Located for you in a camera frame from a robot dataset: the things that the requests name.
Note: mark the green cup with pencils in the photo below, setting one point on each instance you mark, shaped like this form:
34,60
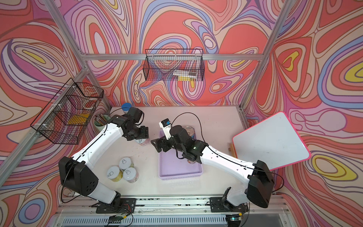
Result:
100,121

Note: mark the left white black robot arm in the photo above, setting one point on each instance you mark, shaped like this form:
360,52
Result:
76,172

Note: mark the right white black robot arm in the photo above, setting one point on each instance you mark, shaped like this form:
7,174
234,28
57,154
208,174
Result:
257,179

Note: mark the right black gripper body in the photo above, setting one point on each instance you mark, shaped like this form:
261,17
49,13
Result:
168,144

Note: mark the black wire basket left wall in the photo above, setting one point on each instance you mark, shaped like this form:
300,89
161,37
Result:
65,118

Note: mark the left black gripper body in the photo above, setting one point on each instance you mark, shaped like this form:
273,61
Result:
140,132

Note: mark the black wire basket wall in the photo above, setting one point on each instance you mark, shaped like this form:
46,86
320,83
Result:
160,63
65,118

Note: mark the purple plastic perforated basket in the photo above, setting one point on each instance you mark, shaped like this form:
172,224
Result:
171,167

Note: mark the silver pull-tab can front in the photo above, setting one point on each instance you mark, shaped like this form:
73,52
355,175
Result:
130,174

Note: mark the wooden board stand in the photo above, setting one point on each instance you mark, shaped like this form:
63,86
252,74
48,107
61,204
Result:
232,151

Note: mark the items in back basket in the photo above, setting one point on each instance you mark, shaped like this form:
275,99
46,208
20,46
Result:
182,75

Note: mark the large blue label can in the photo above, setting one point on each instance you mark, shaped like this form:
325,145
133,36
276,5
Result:
190,131

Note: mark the yellow label pull-tab can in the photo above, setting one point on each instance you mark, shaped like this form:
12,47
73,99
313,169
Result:
114,174

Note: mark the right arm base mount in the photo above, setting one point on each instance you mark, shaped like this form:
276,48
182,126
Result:
220,204

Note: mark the clear tube blue lid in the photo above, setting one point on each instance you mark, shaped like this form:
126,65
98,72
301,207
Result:
126,107

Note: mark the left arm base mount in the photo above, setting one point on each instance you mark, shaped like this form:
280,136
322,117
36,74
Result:
120,204

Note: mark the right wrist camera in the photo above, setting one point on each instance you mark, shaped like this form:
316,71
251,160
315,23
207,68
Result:
166,126

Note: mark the white board pink frame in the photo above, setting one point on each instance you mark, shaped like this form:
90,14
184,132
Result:
274,141

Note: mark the black wire basket back wall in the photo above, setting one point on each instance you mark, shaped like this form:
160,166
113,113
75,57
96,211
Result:
160,63

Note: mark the aluminium rail front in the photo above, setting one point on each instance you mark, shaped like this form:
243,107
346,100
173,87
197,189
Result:
171,211

